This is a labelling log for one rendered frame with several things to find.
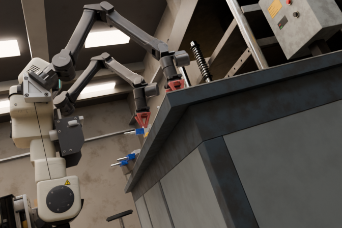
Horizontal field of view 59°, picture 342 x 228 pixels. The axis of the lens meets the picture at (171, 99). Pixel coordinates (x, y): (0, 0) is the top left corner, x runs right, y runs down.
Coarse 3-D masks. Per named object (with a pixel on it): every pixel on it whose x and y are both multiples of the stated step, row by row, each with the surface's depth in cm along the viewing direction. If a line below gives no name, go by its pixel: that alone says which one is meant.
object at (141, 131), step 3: (150, 126) 147; (135, 129) 146; (138, 129) 146; (141, 129) 147; (144, 129) 146; (147, 129) 147; (126, 132) 146; (129, 132) 147; (132, 132) 147; (135, 132) 147; (138, 132) 146; (141, 132) 146; (144, 132) 146; (135, 135) 149; (144, 135) 147
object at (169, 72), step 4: (164, 68) 129; (168, 68) 128; (172, 68) 129; (164, 72) 129; (168, 72) 128; (172, 72) 128; (176, 72) 129; (164, 76) 130; (168, 76) 124; (172, 76) 124; (176, 76) 126; (180, 76) 125; (168, 80) 126; (164, 84) 131; (164, 88) 132
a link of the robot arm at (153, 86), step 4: (136, 80) 155; (140, 80) 154; (136, 84) 154; (140, 84) 154; (144, 84) 154; (148, 84) 153; (152, 84) 152; (156, 84) 151; (148, 88) 150; (152, 88) 149; (156, 88) 149; (148, 92) 149; (152, 92) 149; (156, 92) 149; (148, 96) 150; (152, 96) 151
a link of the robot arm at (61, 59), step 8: (88, 8) 146; (96, 8) 146; (88, 16) 144; (96, 16) 149; (104, 16) 148; (80, 24) 141; (88, 24) 142; (80, 32) 138; (88, 32) 142; (72, 40) 135; (80, 40) 136; (72, 48) 132; (80, 48) 136; (56, 56) 126; (64, 56) 126; (72, 56) 130; (56, 64) 123; (64, 64) 123; (64, 80) 130
